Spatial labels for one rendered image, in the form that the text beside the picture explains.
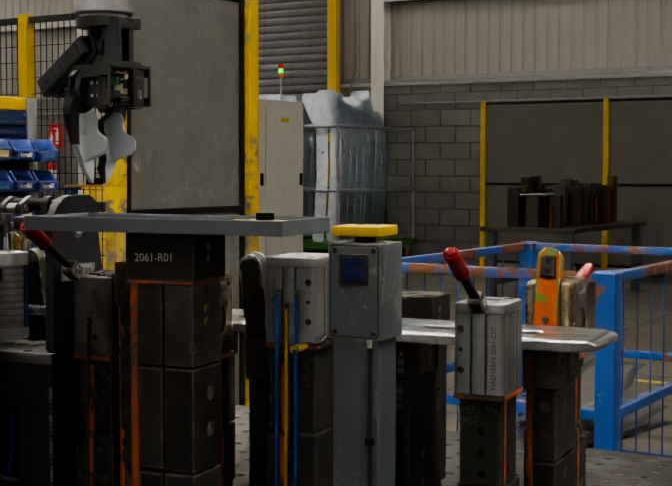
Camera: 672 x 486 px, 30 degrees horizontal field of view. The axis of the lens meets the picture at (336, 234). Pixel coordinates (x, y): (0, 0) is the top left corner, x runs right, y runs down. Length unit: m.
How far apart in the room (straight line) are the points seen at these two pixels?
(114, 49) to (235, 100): 3.93
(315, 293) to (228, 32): 3.92
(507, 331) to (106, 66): 0.60
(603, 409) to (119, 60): 2.21
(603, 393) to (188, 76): 2.46
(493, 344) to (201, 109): 3.84
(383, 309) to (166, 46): 3.77
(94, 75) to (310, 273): 0.38
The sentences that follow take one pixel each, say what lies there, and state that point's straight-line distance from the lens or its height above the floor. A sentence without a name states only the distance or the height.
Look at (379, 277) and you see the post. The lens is 1.44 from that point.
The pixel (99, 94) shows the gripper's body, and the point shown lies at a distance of 1.62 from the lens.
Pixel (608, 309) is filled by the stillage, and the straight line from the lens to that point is 3.49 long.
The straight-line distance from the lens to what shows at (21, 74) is 6.57.
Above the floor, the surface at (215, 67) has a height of 1.66.
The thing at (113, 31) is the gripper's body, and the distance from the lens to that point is 1.63.
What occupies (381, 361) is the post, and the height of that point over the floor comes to 1.00.
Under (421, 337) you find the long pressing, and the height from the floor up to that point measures 1.00.
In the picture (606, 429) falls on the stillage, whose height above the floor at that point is 0.52.
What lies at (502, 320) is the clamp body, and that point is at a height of 1.04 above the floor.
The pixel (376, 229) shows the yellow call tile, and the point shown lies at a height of 1.16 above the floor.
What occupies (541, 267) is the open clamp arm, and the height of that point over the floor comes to 1.08.
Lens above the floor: 1.23
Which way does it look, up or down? 3 degrees down
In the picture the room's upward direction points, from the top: straight up
